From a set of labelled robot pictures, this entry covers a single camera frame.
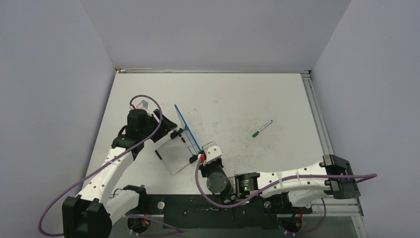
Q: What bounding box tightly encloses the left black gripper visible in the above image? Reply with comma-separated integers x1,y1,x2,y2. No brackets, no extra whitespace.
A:
140,110,176,142

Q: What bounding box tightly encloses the blue framed whiteboard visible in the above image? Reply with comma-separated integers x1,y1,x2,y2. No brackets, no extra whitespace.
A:
155,105,202,176

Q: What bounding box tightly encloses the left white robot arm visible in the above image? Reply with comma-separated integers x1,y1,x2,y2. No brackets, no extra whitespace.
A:
62,109,178,238

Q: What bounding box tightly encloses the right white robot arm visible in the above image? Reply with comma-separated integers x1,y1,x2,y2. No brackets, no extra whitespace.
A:
195,153,365,212

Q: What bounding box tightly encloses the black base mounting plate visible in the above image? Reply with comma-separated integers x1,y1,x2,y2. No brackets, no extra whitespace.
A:
128,194,313,230

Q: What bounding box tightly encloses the green capped marker pen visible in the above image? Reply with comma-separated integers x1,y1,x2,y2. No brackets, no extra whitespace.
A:
252,120,273,138

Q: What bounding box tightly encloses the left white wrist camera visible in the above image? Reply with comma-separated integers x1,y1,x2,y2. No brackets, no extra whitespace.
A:
129,100,153,117

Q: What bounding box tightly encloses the aluminium frame rail back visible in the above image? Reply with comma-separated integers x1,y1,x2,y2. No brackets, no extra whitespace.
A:
116,68,310,74

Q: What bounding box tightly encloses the aluminium frame rail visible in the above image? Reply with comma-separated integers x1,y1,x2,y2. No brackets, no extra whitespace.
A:
301,73,334,165
116,68,310,74

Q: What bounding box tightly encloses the aluminium frame rail right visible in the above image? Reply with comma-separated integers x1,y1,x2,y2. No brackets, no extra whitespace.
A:
301,73,334,165

